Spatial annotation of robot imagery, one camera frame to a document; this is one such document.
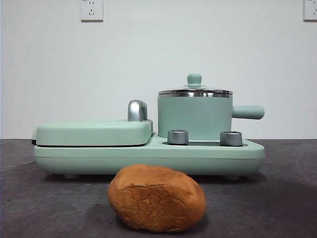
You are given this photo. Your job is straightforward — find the silver control knob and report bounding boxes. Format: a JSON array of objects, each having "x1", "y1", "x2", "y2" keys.
[
  {"x1": 219, "y1": 130, "x2": 244, "y2": 147},
  {"x1": 167, "y1": 129, "x2": 189, "y2": 145}
]

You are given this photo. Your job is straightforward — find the mint green breakfast machine base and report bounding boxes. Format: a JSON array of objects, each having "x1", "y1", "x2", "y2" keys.
[{"x1": 33, "y1": 132, "x2": 265, "y2": 179}]

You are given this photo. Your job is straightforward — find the mint green pot with handle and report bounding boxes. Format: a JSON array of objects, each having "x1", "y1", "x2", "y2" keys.
[{"x1": 157, "y1": 93, "x2": 265, "y2": 141}]

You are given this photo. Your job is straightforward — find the mint green griddle cover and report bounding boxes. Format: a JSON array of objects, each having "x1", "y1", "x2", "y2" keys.
[{"x1": 31, "y1": 118, "x2": 154, "y2": 147}]

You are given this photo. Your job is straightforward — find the glass pot lid green knob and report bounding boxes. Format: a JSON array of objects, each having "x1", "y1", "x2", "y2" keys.
[{"x1": 158, "y1": 73, "x2": 233, "y2": 96}]

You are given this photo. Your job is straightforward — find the silver griddle cover handle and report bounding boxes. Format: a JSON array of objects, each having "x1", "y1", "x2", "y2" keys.
[{"x1": 127, "y1": 99, "x2": 149, "y2": 122}]

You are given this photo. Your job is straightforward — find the brown potato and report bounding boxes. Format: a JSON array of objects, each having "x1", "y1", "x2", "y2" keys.
[{"x1": 106, "y1": 164, "x2": 207, "y2": 233}]

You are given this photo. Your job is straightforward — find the white wall socket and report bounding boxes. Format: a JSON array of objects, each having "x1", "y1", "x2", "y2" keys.
[
  {"x1": 303, "y1": 0, "x2": 317, "y2": 22},
  {"x1": 80, "y1": 0, "x2": 104, "y2": 22}
]

